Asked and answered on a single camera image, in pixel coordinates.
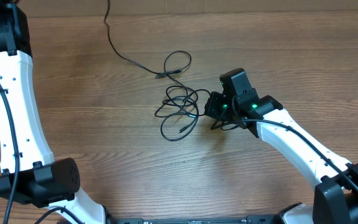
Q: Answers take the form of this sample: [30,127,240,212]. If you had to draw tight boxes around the black cable removed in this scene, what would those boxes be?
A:
[103,0,186,79]
[154,85,211,142]

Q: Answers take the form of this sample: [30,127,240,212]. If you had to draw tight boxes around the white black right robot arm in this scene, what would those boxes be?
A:
[205,90,358,223]

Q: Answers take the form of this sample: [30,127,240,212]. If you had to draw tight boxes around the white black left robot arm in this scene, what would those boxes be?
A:
[0,1,113,223]

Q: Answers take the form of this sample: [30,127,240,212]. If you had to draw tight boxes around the black cable remaining centre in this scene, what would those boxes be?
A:
[163,50,192,93]

